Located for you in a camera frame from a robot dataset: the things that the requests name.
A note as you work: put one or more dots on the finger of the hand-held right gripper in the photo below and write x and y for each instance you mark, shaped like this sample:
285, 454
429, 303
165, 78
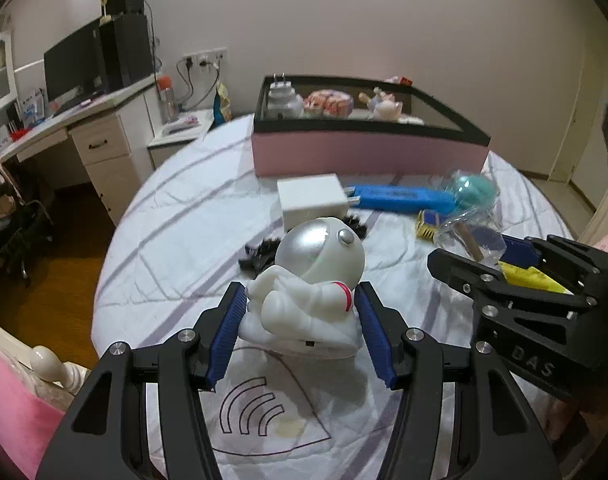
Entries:
521, 250
463, 272

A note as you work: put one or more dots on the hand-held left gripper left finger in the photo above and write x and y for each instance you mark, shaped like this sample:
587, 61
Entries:
229, 335

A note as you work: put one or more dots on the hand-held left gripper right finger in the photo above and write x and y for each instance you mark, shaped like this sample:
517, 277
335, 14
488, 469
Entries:
376, 335

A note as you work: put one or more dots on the yellow tube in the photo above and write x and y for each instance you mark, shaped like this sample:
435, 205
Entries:
528, 276

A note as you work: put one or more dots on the teal ball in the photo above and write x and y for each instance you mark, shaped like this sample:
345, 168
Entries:
471, 192

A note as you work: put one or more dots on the bunch of black hair clips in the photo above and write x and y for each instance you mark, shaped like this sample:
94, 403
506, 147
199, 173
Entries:
256, 255

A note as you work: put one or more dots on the white astronaut figure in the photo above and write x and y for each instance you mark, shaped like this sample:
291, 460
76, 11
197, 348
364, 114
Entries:
309, 260

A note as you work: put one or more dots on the pink box with black inside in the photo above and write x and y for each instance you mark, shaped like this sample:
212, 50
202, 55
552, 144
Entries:
359, 155

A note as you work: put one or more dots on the small doll figure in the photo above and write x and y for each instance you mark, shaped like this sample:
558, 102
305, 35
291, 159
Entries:
383, 106

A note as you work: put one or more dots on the pink block toy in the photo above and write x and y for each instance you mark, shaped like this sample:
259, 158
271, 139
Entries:
328, 104

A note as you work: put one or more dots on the white plug device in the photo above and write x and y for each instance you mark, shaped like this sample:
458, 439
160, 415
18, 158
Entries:
284, 102

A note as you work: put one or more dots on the small blue yellow box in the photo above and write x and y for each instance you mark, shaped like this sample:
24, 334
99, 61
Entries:
427, 225

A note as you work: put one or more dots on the blue bar-shaped case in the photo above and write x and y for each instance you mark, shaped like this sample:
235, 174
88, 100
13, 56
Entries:
403, 199

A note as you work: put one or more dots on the white door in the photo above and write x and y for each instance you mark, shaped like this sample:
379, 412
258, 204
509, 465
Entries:
581, 125

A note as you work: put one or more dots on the white charger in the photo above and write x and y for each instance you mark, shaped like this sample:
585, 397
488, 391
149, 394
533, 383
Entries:
311, 200

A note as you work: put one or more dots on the white nightstand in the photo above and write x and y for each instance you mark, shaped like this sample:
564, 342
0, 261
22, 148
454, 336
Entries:
176, 147

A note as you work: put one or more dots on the pink plush toy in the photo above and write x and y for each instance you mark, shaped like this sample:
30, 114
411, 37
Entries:
393, 80

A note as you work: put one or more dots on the white desk with drawers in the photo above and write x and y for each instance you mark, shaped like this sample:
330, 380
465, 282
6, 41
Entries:
104, 160

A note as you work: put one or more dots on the pink item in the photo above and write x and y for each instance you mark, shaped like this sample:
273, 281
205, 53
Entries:
190, 120

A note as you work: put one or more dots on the snack bag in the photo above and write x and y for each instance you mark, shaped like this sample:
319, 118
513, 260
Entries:
222, 105

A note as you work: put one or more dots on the black office chair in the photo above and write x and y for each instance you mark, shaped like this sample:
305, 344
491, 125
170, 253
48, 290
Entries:
19, 240

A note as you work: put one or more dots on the pink blanket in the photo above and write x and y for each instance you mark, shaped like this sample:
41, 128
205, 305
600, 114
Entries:
9, 410

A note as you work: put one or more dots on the bottle with red cap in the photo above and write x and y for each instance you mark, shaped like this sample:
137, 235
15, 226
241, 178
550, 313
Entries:
167, 100

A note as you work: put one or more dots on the black keyboard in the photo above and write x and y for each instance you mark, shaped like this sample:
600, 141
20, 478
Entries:
79, 102

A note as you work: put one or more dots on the red item on desk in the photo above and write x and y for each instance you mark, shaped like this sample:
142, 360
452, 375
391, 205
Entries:
19, 134

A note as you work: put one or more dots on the black computer tower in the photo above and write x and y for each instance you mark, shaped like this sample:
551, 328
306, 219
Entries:
126, 52

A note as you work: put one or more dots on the blue and white boxes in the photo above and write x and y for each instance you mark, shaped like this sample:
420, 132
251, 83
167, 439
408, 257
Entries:
30, 106

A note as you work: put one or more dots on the black computer monitor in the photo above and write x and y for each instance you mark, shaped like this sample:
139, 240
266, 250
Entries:
74, 67

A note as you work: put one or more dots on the white bed post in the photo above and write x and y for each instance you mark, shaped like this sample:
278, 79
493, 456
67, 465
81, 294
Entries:
49, 362

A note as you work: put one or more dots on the white wall outlet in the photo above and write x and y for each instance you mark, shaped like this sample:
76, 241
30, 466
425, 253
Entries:
206, 56

